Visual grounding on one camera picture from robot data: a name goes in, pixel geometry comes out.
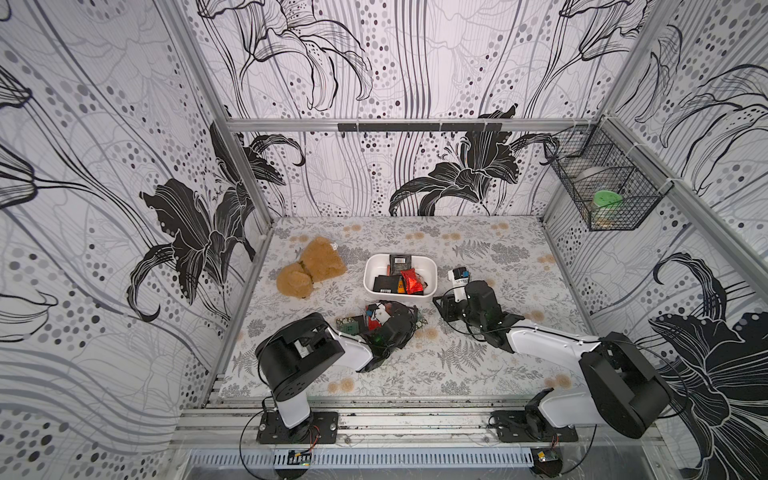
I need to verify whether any shiny red foil tea bag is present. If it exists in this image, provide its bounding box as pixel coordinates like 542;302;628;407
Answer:
400;268;425;295

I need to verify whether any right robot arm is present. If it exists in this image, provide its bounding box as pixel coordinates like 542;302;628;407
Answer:
433;281;674;442

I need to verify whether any black bar on rail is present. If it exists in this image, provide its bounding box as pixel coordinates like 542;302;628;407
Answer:
337;122;502;133

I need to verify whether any green lid in basket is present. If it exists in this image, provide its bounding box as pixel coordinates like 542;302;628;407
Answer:
591;190;623;210

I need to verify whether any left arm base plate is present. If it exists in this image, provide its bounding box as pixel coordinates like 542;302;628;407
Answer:
257;411;339;445

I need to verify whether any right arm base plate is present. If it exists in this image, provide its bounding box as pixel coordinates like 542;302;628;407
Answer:
488;410;579;444

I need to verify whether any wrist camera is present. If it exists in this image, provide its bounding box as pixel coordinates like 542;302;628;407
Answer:
365;302;391;329
448;266;471;303

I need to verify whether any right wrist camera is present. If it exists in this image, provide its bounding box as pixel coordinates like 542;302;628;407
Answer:
448;266;471;303

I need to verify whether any brown teddy bear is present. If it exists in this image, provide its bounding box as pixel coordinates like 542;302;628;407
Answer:
276;237;347;299

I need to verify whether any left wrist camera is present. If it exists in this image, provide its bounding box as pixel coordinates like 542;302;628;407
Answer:
365;302;391;329

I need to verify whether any black wire basket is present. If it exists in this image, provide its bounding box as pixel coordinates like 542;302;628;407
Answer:
544;125;673;231

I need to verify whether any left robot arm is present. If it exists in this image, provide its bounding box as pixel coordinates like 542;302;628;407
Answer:
255;301;420;430

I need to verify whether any black barcode tea bag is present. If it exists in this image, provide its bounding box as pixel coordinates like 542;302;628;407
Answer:
389;254;412;275

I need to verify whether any white storage box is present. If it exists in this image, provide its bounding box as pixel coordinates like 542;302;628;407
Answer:
362;253;438;300

